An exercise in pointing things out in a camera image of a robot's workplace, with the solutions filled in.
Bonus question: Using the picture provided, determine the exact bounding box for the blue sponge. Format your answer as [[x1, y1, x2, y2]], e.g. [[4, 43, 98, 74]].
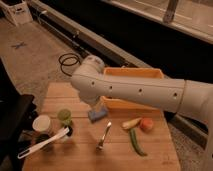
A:
[[88, 107, 108, 122]]

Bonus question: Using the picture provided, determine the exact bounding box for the white storage box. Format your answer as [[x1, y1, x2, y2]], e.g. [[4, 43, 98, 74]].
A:
[[0, 0, 33, 26]]

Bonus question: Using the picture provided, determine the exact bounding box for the green plastic cup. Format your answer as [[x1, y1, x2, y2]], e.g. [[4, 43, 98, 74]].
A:
[[57, 109, 72, 126]]

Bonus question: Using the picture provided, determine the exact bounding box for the black coiled cable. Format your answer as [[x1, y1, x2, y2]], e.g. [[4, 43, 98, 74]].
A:
[[58, 52, 83, 78]]

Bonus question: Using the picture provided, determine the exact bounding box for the dark brown cup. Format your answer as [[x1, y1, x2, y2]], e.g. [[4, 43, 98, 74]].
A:
[[36, 134, 53, 152]]

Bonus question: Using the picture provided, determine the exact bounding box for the white plastic cup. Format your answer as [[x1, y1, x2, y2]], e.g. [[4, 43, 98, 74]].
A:
[[32, 115, 51, 134]]

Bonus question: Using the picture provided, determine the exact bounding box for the pale yellow vegetable toy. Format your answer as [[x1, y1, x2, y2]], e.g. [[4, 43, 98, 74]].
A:
[[122, 118, 141, 130]]

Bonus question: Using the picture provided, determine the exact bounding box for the green chili pepper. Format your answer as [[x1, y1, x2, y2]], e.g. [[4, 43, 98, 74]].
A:
[[129, 128, 147, 156]]

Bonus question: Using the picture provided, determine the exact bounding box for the yellow plastic tray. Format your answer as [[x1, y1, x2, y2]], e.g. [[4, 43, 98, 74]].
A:
[[102, 67, 164, 110]]

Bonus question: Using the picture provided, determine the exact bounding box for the orange tomato toy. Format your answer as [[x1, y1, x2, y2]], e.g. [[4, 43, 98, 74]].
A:
[[139, 118, 154, 132]]

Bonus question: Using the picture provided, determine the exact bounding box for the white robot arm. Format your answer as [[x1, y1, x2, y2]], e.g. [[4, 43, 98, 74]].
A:
[[71, 55, 213, 171]]

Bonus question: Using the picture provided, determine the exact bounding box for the silver metal fork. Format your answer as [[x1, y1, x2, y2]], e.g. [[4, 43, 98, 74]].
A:
[[96, 122, 112, 150]]

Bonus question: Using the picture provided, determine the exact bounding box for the black chair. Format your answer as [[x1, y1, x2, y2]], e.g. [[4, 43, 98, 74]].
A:
[[0, 58, 36, 171]]

